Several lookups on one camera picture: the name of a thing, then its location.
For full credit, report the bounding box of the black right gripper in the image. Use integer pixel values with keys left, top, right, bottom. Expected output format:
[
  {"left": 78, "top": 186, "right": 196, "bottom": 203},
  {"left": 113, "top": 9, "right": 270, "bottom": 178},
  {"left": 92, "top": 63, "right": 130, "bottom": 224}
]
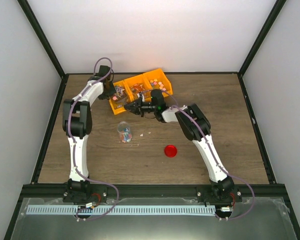
[{"left": 125, "top": 97, "right": 158, "bottom": 118}]

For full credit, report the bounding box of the clear plastic jar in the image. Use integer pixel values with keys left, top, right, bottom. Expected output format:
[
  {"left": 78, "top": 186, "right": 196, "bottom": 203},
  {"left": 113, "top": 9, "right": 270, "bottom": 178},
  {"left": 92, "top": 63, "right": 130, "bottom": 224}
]
[{"left": 117, "top": 121, "right": 132, "bottom": 143}]

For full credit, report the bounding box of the red jar lid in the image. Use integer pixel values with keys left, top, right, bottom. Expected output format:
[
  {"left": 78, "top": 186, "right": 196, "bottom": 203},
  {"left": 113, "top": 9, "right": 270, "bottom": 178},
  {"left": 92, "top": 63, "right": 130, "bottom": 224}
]
[{"left": 164, "top": 145, "right": 178, "bottom": 158}]

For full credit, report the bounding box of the brown slotted plastic scoop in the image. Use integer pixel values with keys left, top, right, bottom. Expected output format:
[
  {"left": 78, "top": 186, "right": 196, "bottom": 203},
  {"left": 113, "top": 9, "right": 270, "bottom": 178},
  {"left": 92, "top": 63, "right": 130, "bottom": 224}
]
[{"left": 114, "top": 94, "right": 135, "bottom": 105}]

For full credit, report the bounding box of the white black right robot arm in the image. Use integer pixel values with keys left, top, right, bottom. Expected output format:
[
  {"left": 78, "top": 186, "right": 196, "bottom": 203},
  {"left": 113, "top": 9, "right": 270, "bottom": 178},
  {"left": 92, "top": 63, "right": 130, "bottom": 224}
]
[{"left": 124, "top": 89, "right": 235, "bottom": 202}]

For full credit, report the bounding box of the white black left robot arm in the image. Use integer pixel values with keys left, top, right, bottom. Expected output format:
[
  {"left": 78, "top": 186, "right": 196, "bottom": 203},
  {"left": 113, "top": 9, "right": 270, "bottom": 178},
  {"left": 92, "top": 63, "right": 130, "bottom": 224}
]
[{"left": 62, "top": 65, "right": 114, "bottom": 202}]

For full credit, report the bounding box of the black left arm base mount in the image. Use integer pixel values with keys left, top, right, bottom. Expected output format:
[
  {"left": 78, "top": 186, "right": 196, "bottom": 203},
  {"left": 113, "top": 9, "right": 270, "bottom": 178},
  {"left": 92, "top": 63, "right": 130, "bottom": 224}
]
[{"left": 63, "top": 179, "right": 108, "bottom": 204}]

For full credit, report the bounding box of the light blue slotted cable duct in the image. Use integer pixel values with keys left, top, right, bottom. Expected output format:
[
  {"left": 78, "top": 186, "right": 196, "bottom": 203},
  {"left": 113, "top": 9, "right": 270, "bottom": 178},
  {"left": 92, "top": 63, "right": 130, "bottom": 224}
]
[{"left": 25, "top": 205, "right": 216, "bottom": 216}]

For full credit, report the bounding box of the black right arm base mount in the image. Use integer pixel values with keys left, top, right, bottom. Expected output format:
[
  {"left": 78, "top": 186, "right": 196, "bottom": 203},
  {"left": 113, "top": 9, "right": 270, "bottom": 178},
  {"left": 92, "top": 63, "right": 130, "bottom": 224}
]
[{"left": 195, "top": 184, "right": 242, "bottom": 205}]

